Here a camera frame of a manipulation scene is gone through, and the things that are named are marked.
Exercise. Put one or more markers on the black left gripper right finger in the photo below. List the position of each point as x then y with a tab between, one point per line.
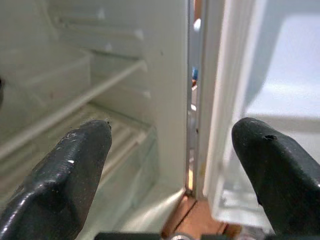
282	180

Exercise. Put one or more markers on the clear fridge door bin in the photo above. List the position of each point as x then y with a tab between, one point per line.
232	202

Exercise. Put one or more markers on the grey fridge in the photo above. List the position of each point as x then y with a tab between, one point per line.
160	50

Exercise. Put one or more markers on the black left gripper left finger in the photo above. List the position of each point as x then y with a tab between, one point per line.
60	180

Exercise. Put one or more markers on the clear crisper drawer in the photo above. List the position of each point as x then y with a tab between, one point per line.
135	160

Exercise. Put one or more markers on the glass fridge shelf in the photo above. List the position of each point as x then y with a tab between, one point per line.
87	92

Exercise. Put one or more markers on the glossy grey fridge door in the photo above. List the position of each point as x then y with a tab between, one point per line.
250	62

